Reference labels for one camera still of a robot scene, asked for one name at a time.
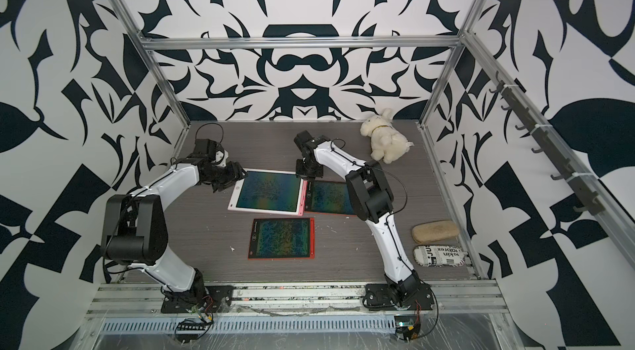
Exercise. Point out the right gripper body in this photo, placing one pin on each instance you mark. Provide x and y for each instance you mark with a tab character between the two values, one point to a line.
305	169

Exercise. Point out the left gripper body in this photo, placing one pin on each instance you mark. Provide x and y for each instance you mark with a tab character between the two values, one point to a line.
226	176

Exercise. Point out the red tablet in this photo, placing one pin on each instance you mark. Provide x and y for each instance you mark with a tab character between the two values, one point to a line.
328	197
282	238

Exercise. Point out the pink white writing tablet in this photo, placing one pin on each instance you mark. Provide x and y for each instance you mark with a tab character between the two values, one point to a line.
268	191

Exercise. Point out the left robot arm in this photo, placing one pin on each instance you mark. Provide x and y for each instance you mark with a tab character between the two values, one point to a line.
135	233

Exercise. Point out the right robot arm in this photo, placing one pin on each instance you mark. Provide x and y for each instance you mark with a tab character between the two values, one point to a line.
372	201

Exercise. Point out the white plush bunny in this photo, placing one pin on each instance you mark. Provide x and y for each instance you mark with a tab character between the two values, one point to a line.
386	142

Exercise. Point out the beige sponge block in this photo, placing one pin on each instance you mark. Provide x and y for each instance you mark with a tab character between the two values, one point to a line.
434	232

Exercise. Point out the printed white pouch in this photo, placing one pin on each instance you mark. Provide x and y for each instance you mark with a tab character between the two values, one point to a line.
439	256

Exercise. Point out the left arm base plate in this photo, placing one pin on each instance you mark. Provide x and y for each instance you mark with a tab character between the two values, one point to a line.
212	300

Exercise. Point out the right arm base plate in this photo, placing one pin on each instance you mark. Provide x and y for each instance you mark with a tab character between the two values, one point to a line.
380	297

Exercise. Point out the black wall hook rack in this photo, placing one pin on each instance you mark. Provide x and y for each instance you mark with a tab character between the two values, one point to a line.
551	145

